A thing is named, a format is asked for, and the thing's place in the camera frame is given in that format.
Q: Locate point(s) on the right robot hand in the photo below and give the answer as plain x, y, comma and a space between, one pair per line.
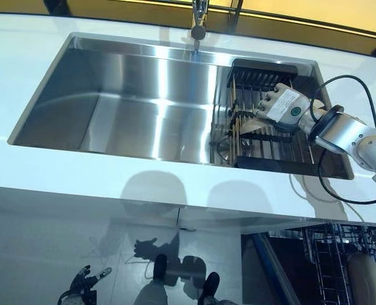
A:
283, 105

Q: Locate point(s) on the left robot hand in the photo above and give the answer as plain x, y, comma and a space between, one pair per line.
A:
83, 281

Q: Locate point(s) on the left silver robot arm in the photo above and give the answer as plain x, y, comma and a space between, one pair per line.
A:
77, 300

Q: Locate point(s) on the black sink dish rack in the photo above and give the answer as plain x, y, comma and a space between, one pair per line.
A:
258, 73

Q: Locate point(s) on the chrome kitchen faucet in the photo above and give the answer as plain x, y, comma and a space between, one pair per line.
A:
199, 19

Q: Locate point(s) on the narrow white cabinet door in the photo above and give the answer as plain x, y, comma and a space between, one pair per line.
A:
232, 219

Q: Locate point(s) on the black robot foot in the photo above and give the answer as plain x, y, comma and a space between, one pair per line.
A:
211, 284

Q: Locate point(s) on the stainless steel sink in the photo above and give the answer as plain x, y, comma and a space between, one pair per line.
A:
127, 105

